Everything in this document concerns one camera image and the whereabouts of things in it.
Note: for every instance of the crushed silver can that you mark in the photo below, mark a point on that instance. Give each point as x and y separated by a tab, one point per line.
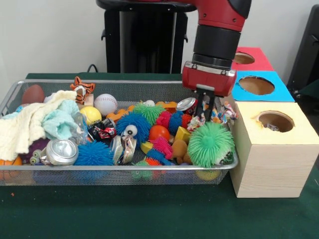
59	152

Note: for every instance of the green spiky toy with eyes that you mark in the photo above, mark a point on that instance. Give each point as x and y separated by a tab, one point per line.
149	112

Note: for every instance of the blue spiky ball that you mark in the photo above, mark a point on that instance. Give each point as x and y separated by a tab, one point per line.
93	154
139	122

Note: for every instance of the tiger plush toy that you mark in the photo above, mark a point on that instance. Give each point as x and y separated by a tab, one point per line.
82	90

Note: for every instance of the white baseball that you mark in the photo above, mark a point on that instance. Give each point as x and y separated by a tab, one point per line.
106	104

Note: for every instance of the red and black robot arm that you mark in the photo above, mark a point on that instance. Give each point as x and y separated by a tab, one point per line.
216	37

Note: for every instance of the brown teddy plush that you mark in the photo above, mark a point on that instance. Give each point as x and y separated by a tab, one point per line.
179	149

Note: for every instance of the cream knitted cloth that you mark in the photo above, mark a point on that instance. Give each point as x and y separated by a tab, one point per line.
25	124

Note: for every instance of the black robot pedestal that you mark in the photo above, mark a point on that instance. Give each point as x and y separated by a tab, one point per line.
149	37

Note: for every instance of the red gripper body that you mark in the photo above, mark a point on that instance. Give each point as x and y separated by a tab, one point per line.
209	81

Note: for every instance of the green spiky ball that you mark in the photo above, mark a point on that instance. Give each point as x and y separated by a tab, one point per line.
210	144

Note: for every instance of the yellow ball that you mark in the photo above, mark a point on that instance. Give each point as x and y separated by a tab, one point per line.
208	174

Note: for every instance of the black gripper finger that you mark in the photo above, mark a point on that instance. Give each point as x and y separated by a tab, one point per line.
200	103
210	107

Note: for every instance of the silver mesh bin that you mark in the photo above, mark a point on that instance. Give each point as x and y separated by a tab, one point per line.
99	167

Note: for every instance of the dark green table cloth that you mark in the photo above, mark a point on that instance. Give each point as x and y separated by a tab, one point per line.
311	99
124	211

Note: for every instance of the mint green cloth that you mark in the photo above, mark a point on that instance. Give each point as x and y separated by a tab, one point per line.
62	122

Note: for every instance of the wooden box with three holes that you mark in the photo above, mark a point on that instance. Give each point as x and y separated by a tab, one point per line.
274	169

